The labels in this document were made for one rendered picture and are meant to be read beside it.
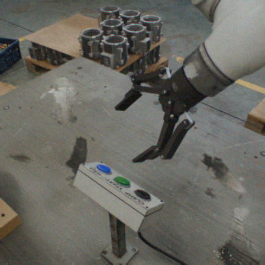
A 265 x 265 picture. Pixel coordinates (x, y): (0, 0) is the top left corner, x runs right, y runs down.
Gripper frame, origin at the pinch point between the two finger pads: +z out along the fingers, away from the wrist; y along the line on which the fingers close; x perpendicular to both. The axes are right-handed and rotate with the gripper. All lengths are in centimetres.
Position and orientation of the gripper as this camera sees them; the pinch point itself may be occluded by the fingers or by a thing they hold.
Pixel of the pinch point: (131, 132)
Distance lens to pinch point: 67.2
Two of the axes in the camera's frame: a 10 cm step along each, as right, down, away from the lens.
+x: 7.3, 0.3, 6.9
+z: -6.1, 4.8, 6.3
